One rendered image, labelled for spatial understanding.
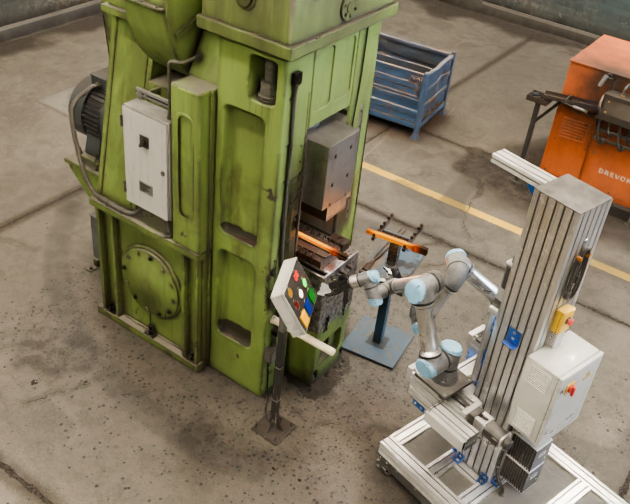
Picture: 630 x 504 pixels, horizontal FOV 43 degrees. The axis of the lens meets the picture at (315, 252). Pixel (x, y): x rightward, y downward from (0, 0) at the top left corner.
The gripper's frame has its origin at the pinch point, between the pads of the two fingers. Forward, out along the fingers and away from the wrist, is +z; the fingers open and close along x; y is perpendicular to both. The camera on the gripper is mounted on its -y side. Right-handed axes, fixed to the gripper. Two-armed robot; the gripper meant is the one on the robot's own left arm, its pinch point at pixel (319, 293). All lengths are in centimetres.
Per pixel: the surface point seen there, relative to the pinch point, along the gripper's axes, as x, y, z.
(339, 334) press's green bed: -58, -72, 30
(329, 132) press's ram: -48, 69, -28
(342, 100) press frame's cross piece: -64, 78, -37
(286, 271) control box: 5.5, 22.6, 8.6
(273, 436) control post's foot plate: 17, -81, 65
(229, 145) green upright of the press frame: -34, 86, 22
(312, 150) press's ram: -35, 67, -19
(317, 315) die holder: -31, -34, 23
